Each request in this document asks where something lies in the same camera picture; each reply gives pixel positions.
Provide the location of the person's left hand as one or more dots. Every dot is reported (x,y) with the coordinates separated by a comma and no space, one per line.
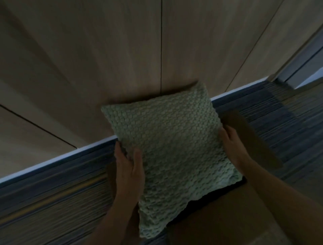
(128,176)

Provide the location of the person's right hand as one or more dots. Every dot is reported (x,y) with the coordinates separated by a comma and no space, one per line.
(233,146)

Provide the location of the person's left thumb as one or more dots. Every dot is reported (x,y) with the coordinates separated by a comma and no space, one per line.
(138,161)

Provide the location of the person's right thumb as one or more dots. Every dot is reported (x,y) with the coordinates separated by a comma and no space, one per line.
(224,137)

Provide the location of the green knitted cushion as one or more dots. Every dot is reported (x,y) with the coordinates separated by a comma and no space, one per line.
(169,154)

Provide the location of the person's right forearm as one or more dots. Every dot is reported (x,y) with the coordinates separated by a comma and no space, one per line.
(282,199)

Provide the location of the person's left forearm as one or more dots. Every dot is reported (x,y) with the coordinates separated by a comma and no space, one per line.
(113,222)

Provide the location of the wooden cabinet door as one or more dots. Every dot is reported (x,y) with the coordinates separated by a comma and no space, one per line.
(80,63)
(272,43)
(212,43)

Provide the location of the grey door frame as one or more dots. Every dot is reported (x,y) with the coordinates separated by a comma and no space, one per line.
(300,63)

